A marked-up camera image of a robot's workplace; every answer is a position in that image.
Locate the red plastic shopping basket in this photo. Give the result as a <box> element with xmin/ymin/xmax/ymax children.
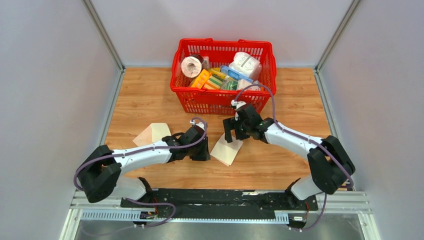
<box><xmin>169</xmin><ymin>38</ymin><xmax>277</xmax><ymax>115</ymax></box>

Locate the wrapped white tissue pack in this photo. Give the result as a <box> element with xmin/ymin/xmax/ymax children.
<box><xmin>229</xmin><ymin>51</ymin><xmax>263</xmax><ymax>81</ymax></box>

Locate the white letter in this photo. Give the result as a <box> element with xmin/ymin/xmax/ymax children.
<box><xmin>210</xmin><ymin>134</ymin><xmax>243</xmax><ymax>166</ymax></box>

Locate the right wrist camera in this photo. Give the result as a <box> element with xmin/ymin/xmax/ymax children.
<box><xmin>230</xmin><ymin>99</ymin><xmax>247</xmax><ymax>121</ymax></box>

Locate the cream paper envelope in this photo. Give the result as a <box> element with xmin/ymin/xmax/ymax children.
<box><xmin>132</xmin><ymin>123</ymin><xmax>171</xmax><ymax>147</ymax></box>

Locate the green yellow sponge pack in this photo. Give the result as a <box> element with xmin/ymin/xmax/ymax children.
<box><xmin>203</xmin><ymin>75</ymin><xmax>224</xmax><ymax>90</ymax></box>

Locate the blue plastic package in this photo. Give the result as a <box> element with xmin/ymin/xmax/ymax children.
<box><xmin>220</xmin><ymin>65</ymin><xmax>253</xmax><ymax>83</ymax></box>

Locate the white small box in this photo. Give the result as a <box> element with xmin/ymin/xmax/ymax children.
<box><xmin>236</xmin><ymin>79</ymin><xmax>262</xmax><ymax>91</ymax></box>

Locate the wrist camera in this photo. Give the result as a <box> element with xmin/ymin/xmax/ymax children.
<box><xmin>230</xmin><ymin>99</ymin><xmax>247</xmax><ymax>121</ymax></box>
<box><xmin>190</xmin><ymin>119</ymin><xmax>207</xmax><ymax>132</ymax></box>

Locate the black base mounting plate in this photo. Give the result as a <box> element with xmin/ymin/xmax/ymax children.
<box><xmin>119</xmin><ymin>188</ymin><xmax>319</xmax><ymax>221</ymax></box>

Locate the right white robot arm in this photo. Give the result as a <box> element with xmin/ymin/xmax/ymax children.
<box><xmin>223</xmin><ymin>100</ymin><xmax>356</xmax><ymax>210</ymax></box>

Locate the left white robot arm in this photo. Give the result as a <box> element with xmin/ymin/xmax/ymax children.
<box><xmin>74</xmin><ymin>123</ymin><xmax>210</xmax><ymax>208</ymax></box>

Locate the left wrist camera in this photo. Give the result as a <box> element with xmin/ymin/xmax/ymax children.
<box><xmin>190</xmin><ymin>119</ymin><xmax>207</xmax><ymax>132</ymax></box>

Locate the orange plastic box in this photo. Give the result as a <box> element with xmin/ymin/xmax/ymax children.
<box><xmin>189</xmin><ymin>69</ymin><xmax>212</xmax><ymax>89</ymax></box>

